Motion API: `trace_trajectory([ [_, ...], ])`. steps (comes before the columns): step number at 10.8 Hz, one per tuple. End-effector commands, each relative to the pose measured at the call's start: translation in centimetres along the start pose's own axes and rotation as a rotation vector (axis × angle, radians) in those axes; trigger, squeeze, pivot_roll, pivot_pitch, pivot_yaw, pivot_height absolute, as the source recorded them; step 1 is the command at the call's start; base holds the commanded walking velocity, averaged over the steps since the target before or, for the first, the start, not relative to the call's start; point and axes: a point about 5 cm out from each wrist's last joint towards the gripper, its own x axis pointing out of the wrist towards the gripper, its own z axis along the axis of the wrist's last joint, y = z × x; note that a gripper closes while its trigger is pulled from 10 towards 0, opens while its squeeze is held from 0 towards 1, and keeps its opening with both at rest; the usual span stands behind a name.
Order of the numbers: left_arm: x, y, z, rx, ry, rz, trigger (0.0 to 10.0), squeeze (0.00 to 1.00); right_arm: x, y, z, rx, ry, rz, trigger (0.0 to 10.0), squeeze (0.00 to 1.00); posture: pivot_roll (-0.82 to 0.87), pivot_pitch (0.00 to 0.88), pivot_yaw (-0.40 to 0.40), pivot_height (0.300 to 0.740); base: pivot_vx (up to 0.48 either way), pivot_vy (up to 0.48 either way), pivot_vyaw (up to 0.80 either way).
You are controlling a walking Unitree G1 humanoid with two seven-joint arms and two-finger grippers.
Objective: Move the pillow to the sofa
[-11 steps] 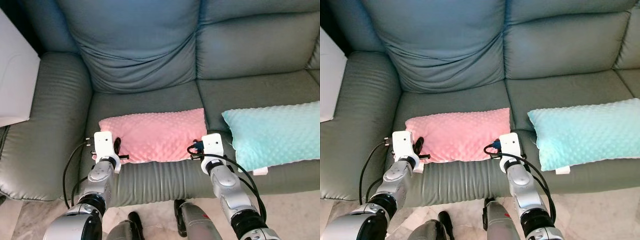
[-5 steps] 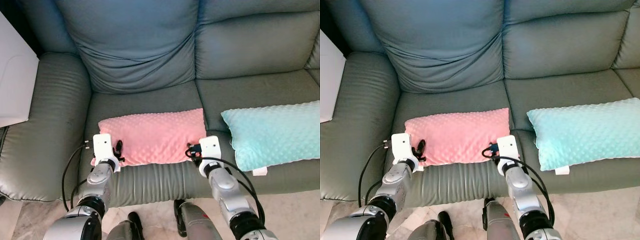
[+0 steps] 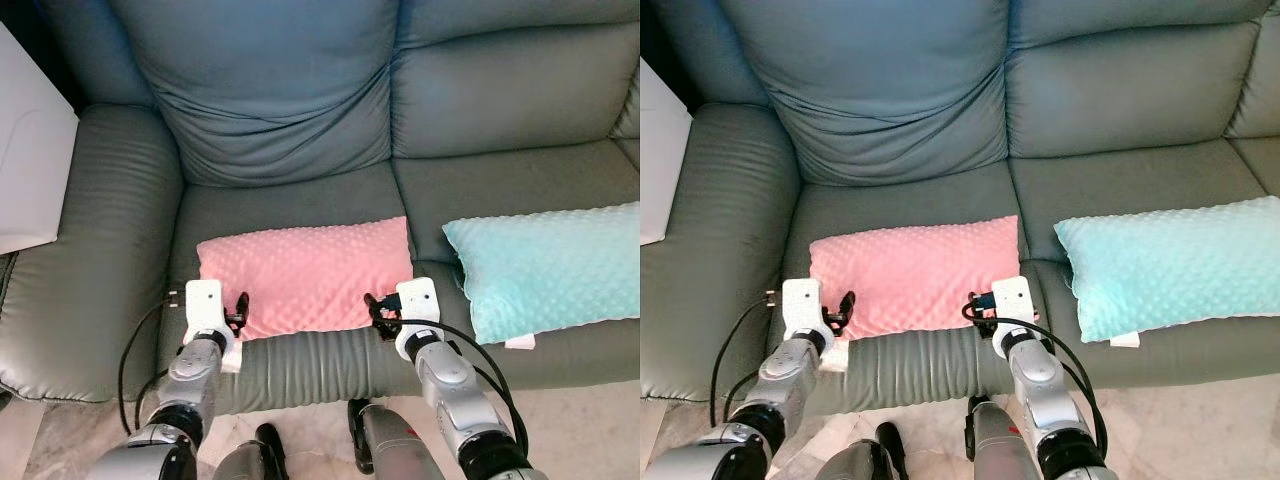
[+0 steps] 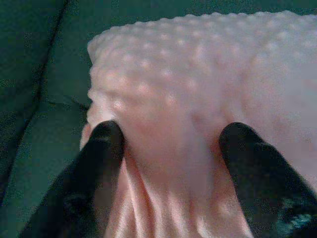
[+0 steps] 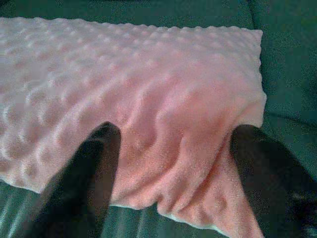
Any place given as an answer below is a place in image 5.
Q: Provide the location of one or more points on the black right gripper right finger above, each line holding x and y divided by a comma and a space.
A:
277, 188

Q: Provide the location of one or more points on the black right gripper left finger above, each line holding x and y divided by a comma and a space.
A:
81, 186

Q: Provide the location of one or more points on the grey-green leather sofa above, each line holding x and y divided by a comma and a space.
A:
284, 74

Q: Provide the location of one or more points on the pink dotted plush pillow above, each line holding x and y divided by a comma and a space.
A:
123, 86

